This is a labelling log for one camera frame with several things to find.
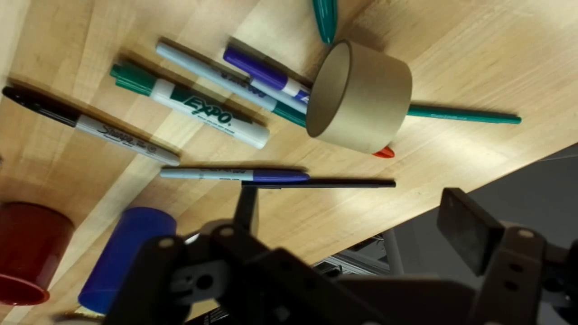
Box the blue cup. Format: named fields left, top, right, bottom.
left=77, top=206, right=178, bottom=316

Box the black permanent marker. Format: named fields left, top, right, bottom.
left=2, top=85, right=182, bottom=167

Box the teal pen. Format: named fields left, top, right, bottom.
left=406, top=104, right=522, bottom=125
left=312, top=0, right=339, bottom=45

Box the thin black pen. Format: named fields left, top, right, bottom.
left=241, top=179, right=397, bottom=189

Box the red cup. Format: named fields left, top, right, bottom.
left=0, top=201, right=75, bottom=306

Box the grey marker with teal cap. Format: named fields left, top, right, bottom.
left=155, top=42, right=308, bottom=128

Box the green dry erase marker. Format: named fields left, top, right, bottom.
left=109, top=63, right=270, bottom=150

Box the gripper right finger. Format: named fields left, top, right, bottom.
left=436, top=187, right=578, bottom=325

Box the beige tape roll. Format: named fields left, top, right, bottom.
left=306, top=39, right=413, bottom=154

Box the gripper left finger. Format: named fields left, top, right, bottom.
left=103, top=184, right=384, bottom=325

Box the grey metal frame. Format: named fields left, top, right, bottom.
left=312, top=227, right=407, bottom=277

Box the grey fine marker purple cap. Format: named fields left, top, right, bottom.
left=159, top=167, right=311, bottom=183

